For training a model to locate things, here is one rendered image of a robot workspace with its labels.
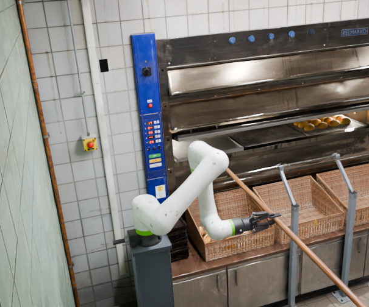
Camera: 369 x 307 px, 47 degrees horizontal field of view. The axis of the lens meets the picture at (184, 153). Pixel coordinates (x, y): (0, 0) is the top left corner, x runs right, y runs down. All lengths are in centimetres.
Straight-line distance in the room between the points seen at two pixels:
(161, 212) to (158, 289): 52
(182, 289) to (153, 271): 84
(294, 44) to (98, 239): 210
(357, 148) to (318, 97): 67
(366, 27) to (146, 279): 259
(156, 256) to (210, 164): 56
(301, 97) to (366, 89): 61
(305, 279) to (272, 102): 140
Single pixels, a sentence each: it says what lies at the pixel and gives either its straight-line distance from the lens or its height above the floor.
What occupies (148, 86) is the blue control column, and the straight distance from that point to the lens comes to 301.
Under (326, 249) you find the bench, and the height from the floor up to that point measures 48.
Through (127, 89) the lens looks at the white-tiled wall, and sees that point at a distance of 302.
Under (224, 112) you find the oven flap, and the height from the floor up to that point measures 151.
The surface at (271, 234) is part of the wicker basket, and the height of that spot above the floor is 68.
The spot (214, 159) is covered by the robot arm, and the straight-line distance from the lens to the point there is 210.
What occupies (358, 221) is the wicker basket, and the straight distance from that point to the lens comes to 368.
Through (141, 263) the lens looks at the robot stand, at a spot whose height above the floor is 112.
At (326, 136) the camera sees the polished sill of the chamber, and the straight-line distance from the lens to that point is 380.
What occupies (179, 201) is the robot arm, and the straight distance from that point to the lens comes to 207.
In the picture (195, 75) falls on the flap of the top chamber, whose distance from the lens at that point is 314.
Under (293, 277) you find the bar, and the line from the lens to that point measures 345.
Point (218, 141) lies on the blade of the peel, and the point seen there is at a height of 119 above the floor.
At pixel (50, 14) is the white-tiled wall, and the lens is 291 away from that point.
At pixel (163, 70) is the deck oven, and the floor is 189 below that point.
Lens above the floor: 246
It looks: 22 degrees down
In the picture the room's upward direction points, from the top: 4 degrees counter-clockwise
